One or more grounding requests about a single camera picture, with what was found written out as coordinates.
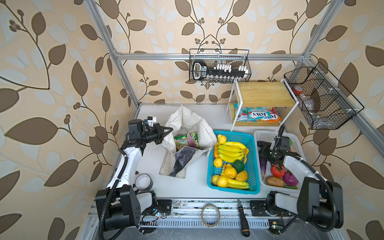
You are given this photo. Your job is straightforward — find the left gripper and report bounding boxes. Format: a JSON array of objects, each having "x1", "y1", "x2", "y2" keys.
[{"x1": 139, "y1": 123, "x2": 173, "y2": 145}]

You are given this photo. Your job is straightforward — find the green snack bag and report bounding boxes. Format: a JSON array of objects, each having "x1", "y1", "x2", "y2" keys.
[{"x1": 174, "y1": 132, "x2": 200, "y2": 152}]

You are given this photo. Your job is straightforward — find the cream canvas tote bag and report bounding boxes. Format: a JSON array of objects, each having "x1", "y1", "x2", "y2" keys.
[{"x1": 159, "y1": 106, "x2": 218, "y2": 179}]

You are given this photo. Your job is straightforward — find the purple eggplant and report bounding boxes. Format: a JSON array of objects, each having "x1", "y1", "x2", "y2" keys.
[
  {"x1": 260, "y1": 157, "x2": 267, "y2": 180},
  {"x1": 187, "y1": 134, "x2": 198, "y2": 149}
]

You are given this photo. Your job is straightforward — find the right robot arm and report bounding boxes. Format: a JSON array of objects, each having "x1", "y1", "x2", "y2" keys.
[{"x1": 257, "y1": 137, "x2": 344, "y2": 232}]

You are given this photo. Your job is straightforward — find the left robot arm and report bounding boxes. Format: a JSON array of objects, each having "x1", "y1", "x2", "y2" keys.
[{"x1": 95, "y1": 117, "x2": 173, "y2": 240}]

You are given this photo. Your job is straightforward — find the Fox's candy bag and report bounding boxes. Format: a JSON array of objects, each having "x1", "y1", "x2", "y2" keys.
[{"x1": 237, "y1": 107, "x2": 282, "y2": 123}]

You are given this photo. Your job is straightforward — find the white plastic basket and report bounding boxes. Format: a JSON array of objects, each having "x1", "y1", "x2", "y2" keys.
[{"x1": 253, "y1": 130, "x2": 310, "y2": 196}]

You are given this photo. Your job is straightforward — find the red tomato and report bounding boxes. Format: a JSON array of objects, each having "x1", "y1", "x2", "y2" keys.
[{"x1": 271, "y1": 164, "x2": 286, "y2": 178}]

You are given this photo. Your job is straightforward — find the teal plastic basket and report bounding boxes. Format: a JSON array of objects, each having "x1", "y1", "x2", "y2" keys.
[{"x1": 207, "y1": 131, "x2": 261, "y2": 195}]

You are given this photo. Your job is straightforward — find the brown potato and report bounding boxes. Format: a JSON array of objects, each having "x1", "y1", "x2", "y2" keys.
[{"x1": 266, "y1": 176, "x2": 285, "y2": 188}]

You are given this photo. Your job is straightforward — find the purple onion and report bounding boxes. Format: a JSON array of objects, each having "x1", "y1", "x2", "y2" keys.
[{"x1": 283, "y1": 172, "x2": 299, "y2": 186}]

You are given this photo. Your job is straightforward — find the green bell pepper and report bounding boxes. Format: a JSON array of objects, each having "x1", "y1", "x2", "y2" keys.
[{"x1": 232, "y1": 160, "x2": 245, "y2": 173}]

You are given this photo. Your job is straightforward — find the banana bunch upper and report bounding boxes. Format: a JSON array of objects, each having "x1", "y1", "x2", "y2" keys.
[{"x1": 214, "y1": 142, "x2": 249, "y2": 163}]

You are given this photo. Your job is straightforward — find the yellow textured fruit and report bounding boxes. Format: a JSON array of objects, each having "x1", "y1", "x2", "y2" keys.
[{"x1": 223, "y1": 166, "x2": 237, "y2": 179}]

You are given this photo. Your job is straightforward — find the banana lower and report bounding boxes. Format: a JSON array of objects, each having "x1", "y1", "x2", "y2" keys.
[{"x1": 228, "y1": 178, "x2": 249, "y2": 190}]

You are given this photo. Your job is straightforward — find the black tape roll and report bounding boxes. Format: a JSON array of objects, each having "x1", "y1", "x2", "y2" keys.
[{"x1": 134, "y1": 174, "x2": 153, "y2": 192}]

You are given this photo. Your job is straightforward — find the yellow pear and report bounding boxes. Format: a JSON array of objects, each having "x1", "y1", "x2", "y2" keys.
[{"x1": 217, "y1": 135, "x2": 227, "y2": 145}]

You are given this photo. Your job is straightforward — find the white wooden two-tier shelf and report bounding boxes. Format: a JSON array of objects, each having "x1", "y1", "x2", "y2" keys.
[{"x1": 225, "y1": 79, "x2": 299, "y2": 131}]

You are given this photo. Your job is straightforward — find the plastic bottle red cap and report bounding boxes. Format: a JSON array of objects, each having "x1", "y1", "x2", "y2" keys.
[{"x1": 293, "y1": 86, "x2": 315, "y2": 111}]

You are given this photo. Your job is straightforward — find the small yellow lemon left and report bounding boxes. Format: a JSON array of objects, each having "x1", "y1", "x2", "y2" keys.
[{"x1": 213, "y1": 158, "x2": 224, "y2": 168}]

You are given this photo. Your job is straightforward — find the yellow lemon bottom left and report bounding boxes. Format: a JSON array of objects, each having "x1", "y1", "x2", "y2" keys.
[{"x1": 212, "y1": 175, "x2": 229, "y2": 188}]

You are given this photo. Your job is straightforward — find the black socket tool set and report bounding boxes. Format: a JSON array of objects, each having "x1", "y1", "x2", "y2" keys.
[{"x1": 189, "y1": 60, "x2": 252, "y2": 84}]

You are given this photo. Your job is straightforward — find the clear tape roll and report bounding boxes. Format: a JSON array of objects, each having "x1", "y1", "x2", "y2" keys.
[{"x1": 201, "y1": 204, "x2": 221, "y2": 228}]

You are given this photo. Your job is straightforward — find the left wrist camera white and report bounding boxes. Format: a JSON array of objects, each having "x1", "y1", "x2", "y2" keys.
[{"x1": 144, "y1": 117, "x2": 157, "y2": 127}]

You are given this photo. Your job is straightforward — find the black wire basket right wall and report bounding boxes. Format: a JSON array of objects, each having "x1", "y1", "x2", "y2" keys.
[{"x1": 284, "y1": 62, "x2": 364, "y2": 130}]

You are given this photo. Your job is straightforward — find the black wire basket wall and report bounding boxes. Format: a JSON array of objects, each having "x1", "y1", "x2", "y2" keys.
[
  {"x1": 284, "y1": 62, "x2": 364, "y2": 130},
  {"x1": 189, "y1": 48, "x2": 252, "y2": 84}
]

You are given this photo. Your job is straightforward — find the black wire basket back wall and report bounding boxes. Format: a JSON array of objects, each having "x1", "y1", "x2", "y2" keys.
[{"x1": 189, "y1": 48, "x2": 252, "y2": 84}]

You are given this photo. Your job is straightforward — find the black handled screwdriver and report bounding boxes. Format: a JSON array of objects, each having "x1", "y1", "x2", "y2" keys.
[{"x1": 237, "y1": 199, "x2": 250, "y2": 237}]

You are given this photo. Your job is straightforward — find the aluminium frame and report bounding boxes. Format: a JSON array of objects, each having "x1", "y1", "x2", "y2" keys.
[{"x1": 93, "y1": 1, "x2": 384, "y2": 240}]

